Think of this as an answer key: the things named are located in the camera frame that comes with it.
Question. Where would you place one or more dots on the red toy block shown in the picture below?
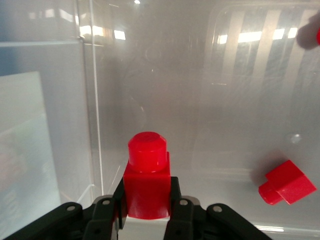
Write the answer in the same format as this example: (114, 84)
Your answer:
(318, 36)
(290, 183)
(147, 185)

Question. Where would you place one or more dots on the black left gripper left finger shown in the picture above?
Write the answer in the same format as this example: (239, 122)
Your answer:
(100, 220)

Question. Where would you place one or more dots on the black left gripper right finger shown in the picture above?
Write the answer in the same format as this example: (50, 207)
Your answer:
(190, 220)

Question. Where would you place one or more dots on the clear plastic storage box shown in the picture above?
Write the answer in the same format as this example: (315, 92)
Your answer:
(175, 100)

